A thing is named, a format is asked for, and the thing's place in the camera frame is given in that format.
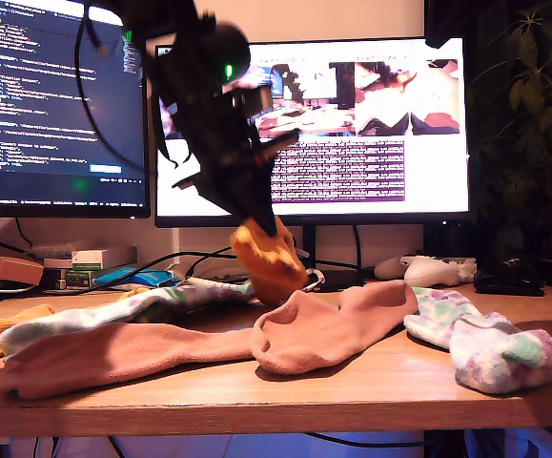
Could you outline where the pink sock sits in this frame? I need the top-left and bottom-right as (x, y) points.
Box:
(0, 322), (257, 401)
(249, 280), (419, 376)

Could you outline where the pastel tie-dye sock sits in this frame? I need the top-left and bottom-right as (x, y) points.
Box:
(0, 283), (257, 358)
(402, 285), (552, 395)

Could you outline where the green houseplant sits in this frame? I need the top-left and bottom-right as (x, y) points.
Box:
(468, 0), (552, 287)

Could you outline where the blue packet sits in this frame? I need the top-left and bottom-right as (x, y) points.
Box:
(92, 266), (175, 291)

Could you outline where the black monitor bright screen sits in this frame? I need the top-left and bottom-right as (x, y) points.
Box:
(153, 36), (471, 293)

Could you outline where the white and green box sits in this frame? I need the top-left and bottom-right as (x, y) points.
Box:
(71, 249), (110, 272)

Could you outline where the green box stack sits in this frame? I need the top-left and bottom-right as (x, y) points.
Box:
(44, 266), (93, 291)

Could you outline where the white game controller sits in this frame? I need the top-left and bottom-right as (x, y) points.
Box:
(374, 255), (462, 288)

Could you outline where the black monitor dark screen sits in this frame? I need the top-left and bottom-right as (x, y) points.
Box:
(0, 0), (152, 219)

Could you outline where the black wallet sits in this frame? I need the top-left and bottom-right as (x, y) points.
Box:
(473, 270), (547, 298)

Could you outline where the thin black cable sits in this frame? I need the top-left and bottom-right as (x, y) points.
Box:
(184, 245), (238, 282)
(41, 250), (367, 295)
(351, 224), (366, 276)
(303, 430), (432, 449)
(0, 217), (36, 282)

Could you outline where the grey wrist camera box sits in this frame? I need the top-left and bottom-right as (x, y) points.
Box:
(230, 87), (276, 121)

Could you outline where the white spiral cable wrap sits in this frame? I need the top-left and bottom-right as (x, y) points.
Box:
(187, 266), (327, 294)

